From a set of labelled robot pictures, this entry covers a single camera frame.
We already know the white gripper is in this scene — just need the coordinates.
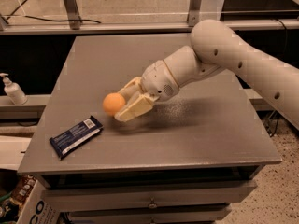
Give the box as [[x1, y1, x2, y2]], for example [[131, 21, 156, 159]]
[[114, 61, 179, 122]]

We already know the orange ball fruit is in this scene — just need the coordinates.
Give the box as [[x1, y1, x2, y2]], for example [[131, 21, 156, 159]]
[[103, 93, 125, 116]]

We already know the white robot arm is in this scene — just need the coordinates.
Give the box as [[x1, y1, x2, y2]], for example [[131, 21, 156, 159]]
[[114, 20, 299, 128]]

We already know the blue rxbar blueberry wrapper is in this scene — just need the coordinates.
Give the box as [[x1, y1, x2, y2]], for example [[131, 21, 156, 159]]
[[50, 116, 104, 160]]

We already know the grey drawer cabinet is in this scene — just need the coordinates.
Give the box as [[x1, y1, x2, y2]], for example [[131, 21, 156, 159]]
[[20, 34, 280, 224]]

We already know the upper drawer knob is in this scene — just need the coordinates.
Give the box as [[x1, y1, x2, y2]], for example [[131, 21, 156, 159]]
[[148, 200, 158, 209]]

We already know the white pump lotion bottle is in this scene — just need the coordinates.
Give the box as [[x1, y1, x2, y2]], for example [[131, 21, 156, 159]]
[[0, 73, 27, 105]]

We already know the snack bag in box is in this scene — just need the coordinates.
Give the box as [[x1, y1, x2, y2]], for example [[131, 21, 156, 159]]
[[9, 175, 36, 205]]

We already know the white cardboard box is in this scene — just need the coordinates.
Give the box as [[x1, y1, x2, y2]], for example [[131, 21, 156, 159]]
[[17, 181, 60, 224]]

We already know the horizontal metal frame rail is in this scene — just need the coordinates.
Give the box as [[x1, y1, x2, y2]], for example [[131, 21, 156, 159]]
[[0, 19, 299, 35]]

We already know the left metal frame post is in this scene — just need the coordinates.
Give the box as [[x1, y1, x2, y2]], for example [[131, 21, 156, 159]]
[[63, 0, 81, 30]]

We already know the metal frame post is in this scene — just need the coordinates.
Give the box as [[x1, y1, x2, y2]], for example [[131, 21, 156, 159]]
[[63, 0, 81, 30], [187, 0, 202, 27]]

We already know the right metal frame post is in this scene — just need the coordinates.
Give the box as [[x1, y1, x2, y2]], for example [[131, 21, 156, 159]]
[[187, 0, 202, 27]]

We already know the black cable on floor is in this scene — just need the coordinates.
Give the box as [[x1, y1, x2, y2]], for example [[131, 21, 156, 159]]
[[5, 0, 103, 25]]

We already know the black cable at right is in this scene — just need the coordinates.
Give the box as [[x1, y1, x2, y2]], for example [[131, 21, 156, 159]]
[[267, 17, 289, 138]]

